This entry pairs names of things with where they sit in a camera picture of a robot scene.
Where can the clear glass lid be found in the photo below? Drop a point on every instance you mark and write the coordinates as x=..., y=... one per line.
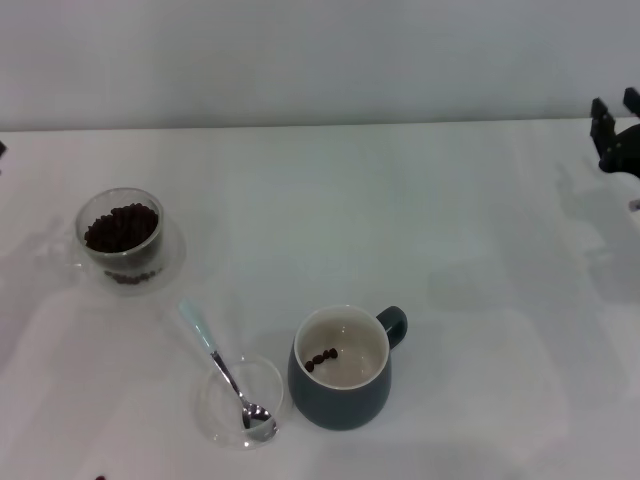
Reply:
x=235, y=430

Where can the double-walled glass cup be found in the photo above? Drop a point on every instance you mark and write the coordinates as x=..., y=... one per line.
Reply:
x=135, y=260

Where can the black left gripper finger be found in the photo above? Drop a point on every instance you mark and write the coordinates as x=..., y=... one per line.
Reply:
x=2, y=149

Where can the dark teal ceramic mug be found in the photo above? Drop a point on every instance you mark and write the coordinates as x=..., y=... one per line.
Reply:
x=340, y=405

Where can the coffee beans inside mug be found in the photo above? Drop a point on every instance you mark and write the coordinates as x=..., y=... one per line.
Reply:
x=322, y=359

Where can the coffee beans pile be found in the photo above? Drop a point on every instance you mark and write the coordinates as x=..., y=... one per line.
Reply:
x=122, y=230

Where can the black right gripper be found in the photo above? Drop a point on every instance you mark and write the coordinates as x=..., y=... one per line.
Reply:
x=625, y=150

